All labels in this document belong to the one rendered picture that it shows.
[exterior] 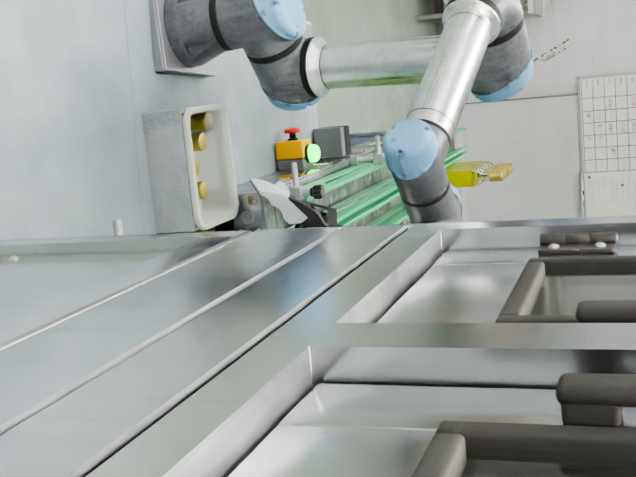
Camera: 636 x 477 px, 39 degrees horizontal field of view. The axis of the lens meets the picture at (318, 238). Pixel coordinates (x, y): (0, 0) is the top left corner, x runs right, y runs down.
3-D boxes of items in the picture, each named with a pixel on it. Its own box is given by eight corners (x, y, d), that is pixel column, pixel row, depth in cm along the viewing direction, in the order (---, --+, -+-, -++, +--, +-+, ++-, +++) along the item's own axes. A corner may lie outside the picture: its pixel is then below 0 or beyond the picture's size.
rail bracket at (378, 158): (347, 167, 233) (397, 163, 228) (345, 138, 232) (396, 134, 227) (352, 165, 237) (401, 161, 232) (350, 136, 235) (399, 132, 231)
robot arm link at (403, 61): (255, 21, 179) (529, -6, 155) (281, 78, 189) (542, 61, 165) (234, 61, 172) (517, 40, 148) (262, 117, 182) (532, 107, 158)
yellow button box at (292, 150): (275, 170, 220) (304, 169, 217) (273, 140, 219) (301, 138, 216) (286, 167, 226) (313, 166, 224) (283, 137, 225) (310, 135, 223)
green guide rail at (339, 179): (271, 203, 182) (308, 202, 179) (270, 199, 182) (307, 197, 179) (445, 131, 344) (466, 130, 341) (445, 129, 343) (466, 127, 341)
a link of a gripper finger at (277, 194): (252, 167, 127) (292, 213, 131) (249, 185, 122) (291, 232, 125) (269, 154, 126) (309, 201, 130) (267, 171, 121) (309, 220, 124)
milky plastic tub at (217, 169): (158, 234, 165) (201, 232, 162) (142, 112, 162) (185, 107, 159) (201, 218, 181) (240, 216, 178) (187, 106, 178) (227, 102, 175)
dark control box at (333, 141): (313, 158, 245) (343, 156, 242) (310, 129, 244) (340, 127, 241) (324, 155, 253) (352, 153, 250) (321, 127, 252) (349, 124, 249)
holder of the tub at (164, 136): (160, 261, 167) (198, 260, 164) (141, 113, 162) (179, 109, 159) (202, 243, 182) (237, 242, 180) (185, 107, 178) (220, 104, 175)
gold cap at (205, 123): (204, 131, 171) (185, 132, 173) (213, 130, 175) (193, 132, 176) (203, 112, 171) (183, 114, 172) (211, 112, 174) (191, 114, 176)
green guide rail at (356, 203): (274, 239, 183) (311, 238, 181) (273, 234, 183) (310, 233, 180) (446, 150, 345) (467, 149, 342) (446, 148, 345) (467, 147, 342)
